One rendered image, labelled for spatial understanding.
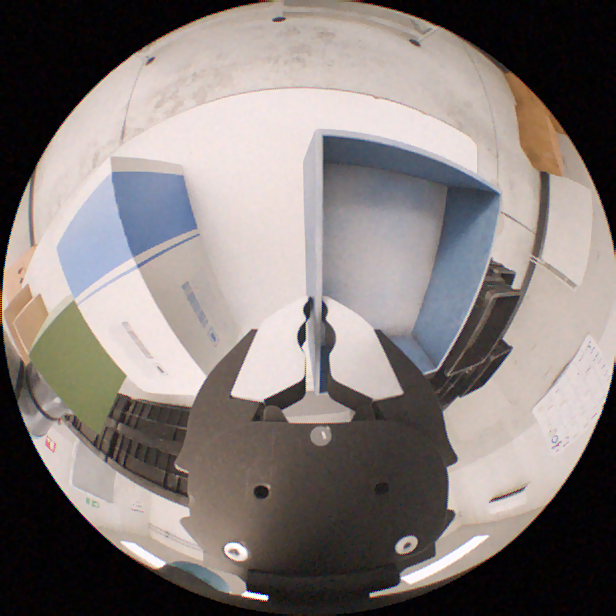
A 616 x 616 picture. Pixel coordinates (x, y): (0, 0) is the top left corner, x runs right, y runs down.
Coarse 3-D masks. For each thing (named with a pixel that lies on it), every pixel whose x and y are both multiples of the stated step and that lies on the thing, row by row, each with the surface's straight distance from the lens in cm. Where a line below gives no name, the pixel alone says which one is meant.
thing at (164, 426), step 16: (144, 400) 61; (128, 416) 61; (144, 416) 57; (160, 416) 53; (176, 416) 50; (128, 432) 57; (144, 432) 52; (160, 432) 51; (176, 432) 48; (160, 448) 49; (176, 448) 45
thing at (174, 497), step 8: (112, 464) 59; (120, 472) 56; (128, 472) 53; (136, 480) 51; (144, 480) 49; (144, 488) 49; (152, 488) 48; (160, 488) 46; (160, 496) 46; (168, 496) 45; (176, 496) 43; (184, 496) 42; (184, 504) 42
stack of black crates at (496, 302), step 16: (480, 288) 71; (496, 288) 80; (512, 288) 90; (480, 304) 71; (496, 304) 99; (512, 304) 95; (480, 320) 70; (496, 320) 99; (464, 336) 77; (480, 336) 106; (496, 336) 100; (464, 352) 103; (480, 352) 107; (448, 368) 84; (464, 368) 94
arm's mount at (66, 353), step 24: (72, 312) 38; (48, 336) 36; (72, 336) 38; (48, 360) 36; (72, 360) 38; (96, 360) 40; (48, 384) 37; (72, 384) 38; (96, 384) 40; (120, 384) 44; (72, 408) 39; (96, 408) 41; (96, 432) 42
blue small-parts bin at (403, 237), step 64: (320, 128) 10; (320, 192) 9; (384, 192) 18; (448, 192) 22; (320, 256) 9; (384, 256) 18; (448, 256) 21; (320, 320) 11; (384, 320) 23; (448, 320) 22; (320, 384) 19
